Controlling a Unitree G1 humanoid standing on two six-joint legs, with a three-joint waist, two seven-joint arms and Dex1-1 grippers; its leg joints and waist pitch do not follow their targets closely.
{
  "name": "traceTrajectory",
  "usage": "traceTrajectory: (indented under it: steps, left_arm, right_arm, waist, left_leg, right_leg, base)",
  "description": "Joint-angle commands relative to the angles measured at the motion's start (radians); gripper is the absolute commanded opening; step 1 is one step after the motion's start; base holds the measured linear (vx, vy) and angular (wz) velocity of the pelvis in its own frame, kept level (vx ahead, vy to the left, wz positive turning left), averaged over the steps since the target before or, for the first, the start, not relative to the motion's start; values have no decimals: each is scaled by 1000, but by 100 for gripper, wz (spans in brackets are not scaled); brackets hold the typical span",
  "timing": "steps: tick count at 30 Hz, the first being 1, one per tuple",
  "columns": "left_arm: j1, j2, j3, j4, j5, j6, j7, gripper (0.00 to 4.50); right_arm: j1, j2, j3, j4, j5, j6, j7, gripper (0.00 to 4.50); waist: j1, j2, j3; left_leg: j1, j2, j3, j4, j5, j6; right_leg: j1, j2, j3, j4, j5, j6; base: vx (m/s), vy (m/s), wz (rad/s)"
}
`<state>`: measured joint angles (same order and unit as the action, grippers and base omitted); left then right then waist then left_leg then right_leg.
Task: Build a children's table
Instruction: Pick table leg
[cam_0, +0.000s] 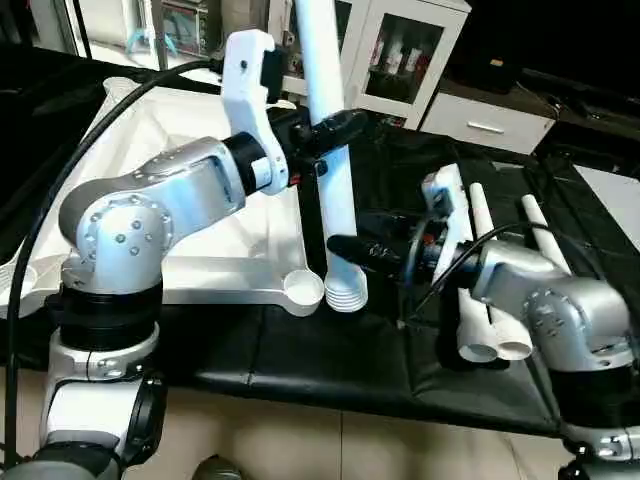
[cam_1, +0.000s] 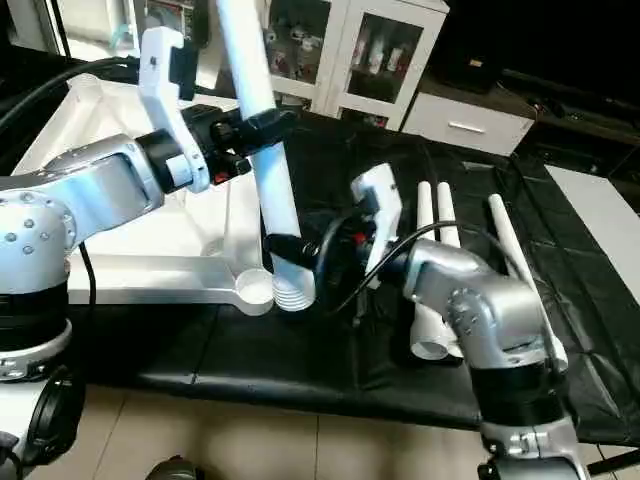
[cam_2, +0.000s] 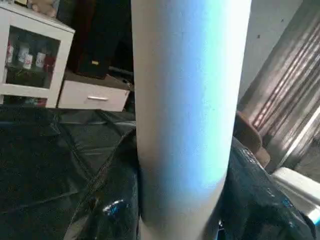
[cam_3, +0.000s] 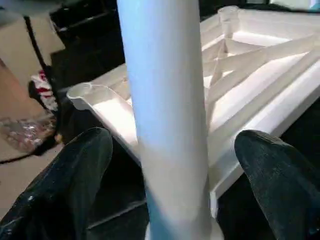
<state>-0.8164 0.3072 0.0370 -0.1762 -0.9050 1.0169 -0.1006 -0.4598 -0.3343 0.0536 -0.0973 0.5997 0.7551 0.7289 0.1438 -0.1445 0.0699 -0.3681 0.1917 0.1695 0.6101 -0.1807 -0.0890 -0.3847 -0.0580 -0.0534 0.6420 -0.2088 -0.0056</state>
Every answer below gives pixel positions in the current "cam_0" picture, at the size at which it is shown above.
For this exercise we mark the white glass door cabinet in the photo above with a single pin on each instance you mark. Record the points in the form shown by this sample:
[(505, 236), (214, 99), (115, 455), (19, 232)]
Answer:
[(400, 50)]

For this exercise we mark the black work mat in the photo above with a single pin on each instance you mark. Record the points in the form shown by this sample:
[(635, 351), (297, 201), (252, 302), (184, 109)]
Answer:
[(330, 350)]

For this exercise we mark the white plastic table top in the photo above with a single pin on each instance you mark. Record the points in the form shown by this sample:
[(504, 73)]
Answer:
[(210, 240)]

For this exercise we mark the white drawer unit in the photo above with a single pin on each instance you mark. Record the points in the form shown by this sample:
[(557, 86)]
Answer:
[(490, 122)]

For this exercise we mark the storage rack with items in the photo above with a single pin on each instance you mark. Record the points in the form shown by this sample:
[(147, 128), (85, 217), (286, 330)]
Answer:
[(185, 25)]

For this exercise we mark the white flat panel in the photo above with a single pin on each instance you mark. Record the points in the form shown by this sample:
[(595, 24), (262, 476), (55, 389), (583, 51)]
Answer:
[(615, 190)]

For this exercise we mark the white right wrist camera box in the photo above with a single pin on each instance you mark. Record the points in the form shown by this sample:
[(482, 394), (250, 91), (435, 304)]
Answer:
[(448, 215)]

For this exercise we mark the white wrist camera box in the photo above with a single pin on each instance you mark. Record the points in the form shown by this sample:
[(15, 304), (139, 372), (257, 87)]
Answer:
[(448, 215), (250, 90)]

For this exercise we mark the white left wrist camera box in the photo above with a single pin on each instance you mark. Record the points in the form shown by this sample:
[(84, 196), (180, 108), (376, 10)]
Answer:
[(250, 90)]

